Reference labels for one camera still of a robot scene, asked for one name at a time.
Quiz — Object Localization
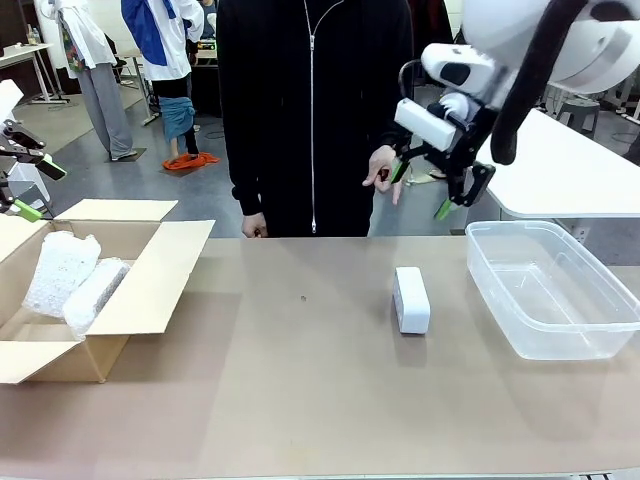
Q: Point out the person's right forearm black sleeve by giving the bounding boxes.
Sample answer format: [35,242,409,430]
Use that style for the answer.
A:
[223,119,267,219]

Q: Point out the mannequin white shirt grey trousers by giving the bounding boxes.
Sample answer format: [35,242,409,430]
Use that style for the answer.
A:
[34,0,146,162]

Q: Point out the white side table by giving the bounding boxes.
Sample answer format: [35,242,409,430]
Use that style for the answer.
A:
[474,107,640,220]

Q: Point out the black right arm cable sleeve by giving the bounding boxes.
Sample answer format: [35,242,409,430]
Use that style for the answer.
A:
[489,0,589,166]

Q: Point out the clear plastic container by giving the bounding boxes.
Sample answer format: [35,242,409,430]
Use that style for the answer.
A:
[464,220,640,361]

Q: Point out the figure in white blue coat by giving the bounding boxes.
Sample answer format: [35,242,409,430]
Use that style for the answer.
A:
[121,0,221,166]

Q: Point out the orange cloth on floor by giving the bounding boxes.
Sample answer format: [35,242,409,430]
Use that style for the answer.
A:
[162,152,221,174]

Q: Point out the light background desk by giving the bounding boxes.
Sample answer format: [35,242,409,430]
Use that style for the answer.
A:
[0,42,71,105]

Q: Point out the bubble-wrapped clock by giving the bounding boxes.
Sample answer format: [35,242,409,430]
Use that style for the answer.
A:
[62,257,132,341]
[22,232,104,319]

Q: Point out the grey metal stool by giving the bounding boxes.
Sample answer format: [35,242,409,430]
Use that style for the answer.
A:
[556,97,601,134]

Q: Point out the white unwrapped digital clock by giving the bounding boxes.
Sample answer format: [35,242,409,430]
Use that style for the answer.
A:
[392,266,432,336]

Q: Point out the person's right hand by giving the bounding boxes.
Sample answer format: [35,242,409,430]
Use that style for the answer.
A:
[241,212,269,239]

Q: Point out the person's left hand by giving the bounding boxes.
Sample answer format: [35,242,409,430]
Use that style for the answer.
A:
[362,145,404,206]

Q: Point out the person's left forearm black sleeve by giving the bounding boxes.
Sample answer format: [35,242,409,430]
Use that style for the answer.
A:
[372,69,415,151]

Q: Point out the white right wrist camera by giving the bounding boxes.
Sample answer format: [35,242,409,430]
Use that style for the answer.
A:
[394,98,458,151]

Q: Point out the person torso black hoodie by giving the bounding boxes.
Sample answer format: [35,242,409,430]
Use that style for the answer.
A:
[217,0,415,239]

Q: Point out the open brown cardboard box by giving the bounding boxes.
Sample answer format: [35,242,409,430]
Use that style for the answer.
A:
[0,198,216,385]

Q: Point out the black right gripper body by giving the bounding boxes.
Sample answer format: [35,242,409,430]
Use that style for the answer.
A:
[428,107,484,174]

